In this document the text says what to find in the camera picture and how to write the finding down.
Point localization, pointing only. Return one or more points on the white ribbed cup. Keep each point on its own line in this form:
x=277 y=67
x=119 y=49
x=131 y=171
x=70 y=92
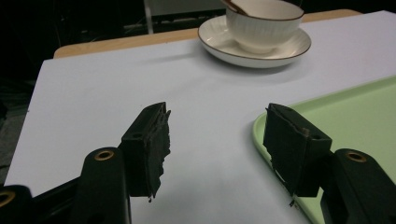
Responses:
x=263 y=26

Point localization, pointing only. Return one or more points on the white saucer with brown rim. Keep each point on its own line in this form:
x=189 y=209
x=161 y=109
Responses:
x=218 y=42

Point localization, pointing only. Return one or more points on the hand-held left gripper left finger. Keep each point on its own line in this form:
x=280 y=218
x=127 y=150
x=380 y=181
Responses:
x=146 y=149

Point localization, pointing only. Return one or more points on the brown spoon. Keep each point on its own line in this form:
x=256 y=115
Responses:
x=234 y=6

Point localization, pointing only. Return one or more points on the light green tray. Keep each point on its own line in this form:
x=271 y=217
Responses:
x=351 y=121

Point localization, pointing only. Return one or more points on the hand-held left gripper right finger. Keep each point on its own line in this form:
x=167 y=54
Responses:
x=292 y=149

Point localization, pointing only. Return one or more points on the white table mat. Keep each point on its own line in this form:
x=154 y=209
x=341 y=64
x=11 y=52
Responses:
x=199 y=93

